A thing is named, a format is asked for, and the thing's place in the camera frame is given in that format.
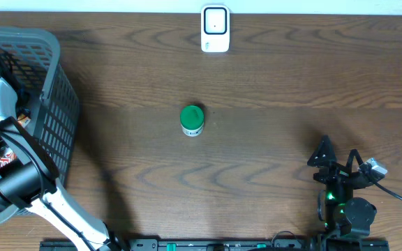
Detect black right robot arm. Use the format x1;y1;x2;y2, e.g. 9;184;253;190
307;135;376;239

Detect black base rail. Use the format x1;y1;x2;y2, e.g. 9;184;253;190
40;237;390;251

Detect grey plastic basket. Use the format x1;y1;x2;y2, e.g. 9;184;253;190
0;26;80;224

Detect black right camera cable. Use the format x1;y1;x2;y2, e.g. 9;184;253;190
345;149;402;217

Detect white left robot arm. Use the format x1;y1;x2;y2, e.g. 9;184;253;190
0;52;130;250

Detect green lid jar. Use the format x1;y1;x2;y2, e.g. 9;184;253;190
180;105;204;137

